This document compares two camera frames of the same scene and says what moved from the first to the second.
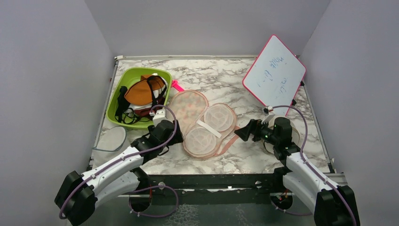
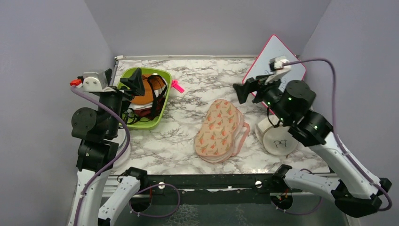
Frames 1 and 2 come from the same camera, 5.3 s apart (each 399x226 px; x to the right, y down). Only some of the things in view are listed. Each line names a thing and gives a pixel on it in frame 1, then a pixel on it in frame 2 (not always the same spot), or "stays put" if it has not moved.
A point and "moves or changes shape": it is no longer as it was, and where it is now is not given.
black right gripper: x=253 y=128 → x=252 y=85
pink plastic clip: x=174 y=84 stays put
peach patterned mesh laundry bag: x=205 y=130 moves or changes shape
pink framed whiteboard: x=275 y=75 stays put
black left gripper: x=177 y=139 → x=135 y=82
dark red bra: x=145 y=112 stays put
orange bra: x=141 y=92 stays put
